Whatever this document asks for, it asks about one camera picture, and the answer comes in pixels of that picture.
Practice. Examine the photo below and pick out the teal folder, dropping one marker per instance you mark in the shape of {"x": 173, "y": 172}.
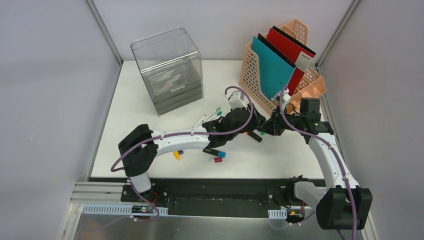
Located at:
{"x": 275, "y": 69}

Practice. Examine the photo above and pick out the teal cap marker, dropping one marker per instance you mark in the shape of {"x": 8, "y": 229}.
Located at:
{"x": 214, "y": 116}

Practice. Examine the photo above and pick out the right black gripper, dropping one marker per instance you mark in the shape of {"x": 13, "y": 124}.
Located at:
{"x": 273, "y": 124}

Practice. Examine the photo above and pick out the peach plastic file rack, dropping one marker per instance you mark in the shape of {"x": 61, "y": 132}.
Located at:
{"x": 312, "y": 84}

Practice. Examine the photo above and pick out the red folder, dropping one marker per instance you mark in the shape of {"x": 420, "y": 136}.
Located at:
{"x": 295, "y": 51}

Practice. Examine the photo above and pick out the purple cap marker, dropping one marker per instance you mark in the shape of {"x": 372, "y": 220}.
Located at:
{"x": 199, "y": 121}

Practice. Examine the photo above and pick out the clear grey drawer organizer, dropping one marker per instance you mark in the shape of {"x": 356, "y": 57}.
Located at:
{"x": 170, "y": 65}

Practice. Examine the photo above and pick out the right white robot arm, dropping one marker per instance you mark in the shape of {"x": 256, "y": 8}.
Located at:
{"x": 344, "y": 205}

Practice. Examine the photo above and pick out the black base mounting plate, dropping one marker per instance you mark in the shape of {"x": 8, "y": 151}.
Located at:
{"x": 211, "y": 197}

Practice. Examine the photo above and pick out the blue cap black highlighter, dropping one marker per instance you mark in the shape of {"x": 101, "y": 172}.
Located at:
{"x": 214, "y": 152}

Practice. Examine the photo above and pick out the orange cap black highlighter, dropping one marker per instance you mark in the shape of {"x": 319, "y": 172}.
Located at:
{"x": 255, "y": 136}

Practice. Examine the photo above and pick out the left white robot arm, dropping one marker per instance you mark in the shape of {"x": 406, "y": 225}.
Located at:
{"x": 141, "y": 146}

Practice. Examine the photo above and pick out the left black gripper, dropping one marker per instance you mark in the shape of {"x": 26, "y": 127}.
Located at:
{"x": 251, "y": 117}

